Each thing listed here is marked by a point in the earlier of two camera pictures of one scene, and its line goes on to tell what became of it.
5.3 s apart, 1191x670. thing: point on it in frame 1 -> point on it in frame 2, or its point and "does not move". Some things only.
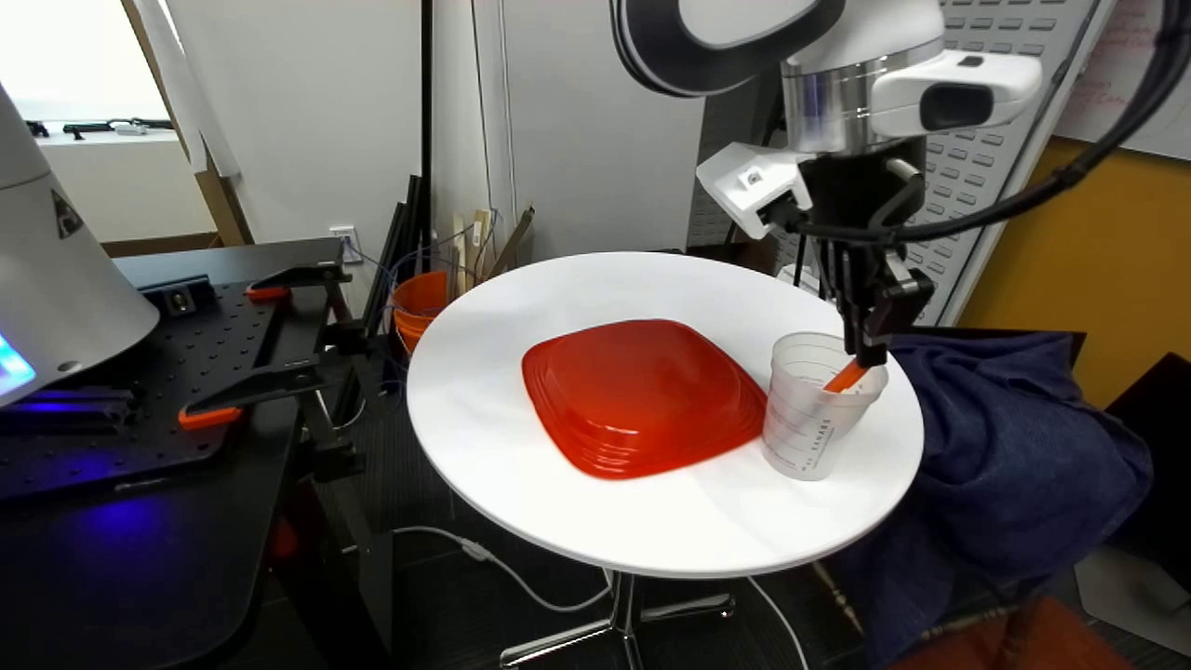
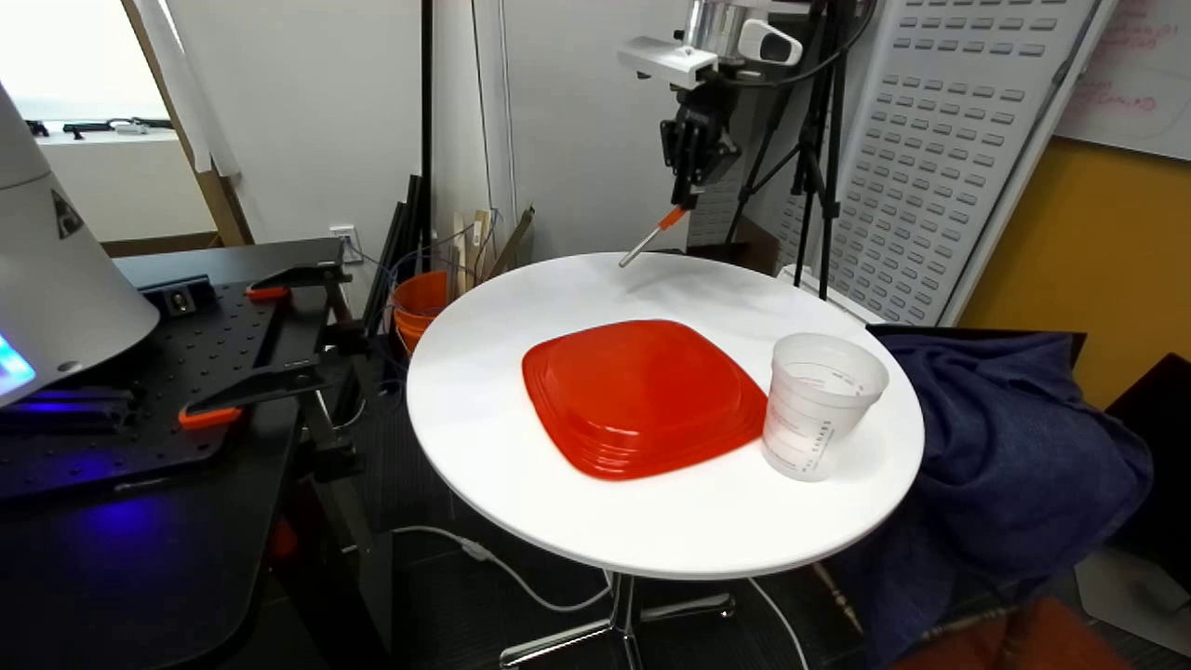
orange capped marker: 844,379 -> 666,221
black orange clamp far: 276,284 does not move
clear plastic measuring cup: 806,427 does not move
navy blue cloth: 1029,473 does not move
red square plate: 638,400 does not move
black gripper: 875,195 -> 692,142
